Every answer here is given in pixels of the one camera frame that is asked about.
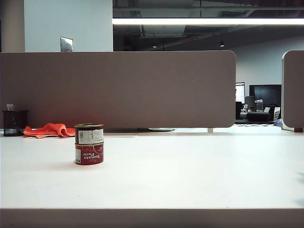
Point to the long ceiling light strip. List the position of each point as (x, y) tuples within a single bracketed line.
[(208, 21)]

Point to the red can with Tomato Paste print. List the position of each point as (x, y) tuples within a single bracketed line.
[(89, 154)]

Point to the orange cloth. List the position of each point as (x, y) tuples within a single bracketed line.
[(50, 130)]

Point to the large brown desk partition panel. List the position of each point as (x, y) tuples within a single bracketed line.
[(118, 90)]

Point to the black hanging ceiling lamp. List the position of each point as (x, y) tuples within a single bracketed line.
[(222, 43)]

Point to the black wall screen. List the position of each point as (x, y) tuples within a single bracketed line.
[(266, 94)]

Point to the black round ottoman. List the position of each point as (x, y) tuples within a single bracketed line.
[(258, 116)]

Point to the black mesh pen holder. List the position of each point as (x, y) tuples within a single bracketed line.
[(14, 123)]

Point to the white lit computer monitor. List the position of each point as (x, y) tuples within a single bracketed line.
[(240, 92)]

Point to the small brown desk partition panel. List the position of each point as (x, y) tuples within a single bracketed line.
[(294, 90)]

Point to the red can with white label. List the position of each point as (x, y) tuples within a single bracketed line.
[(89, 134)]

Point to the metal wall switch plate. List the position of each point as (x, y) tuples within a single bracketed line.
[(66, 44)]

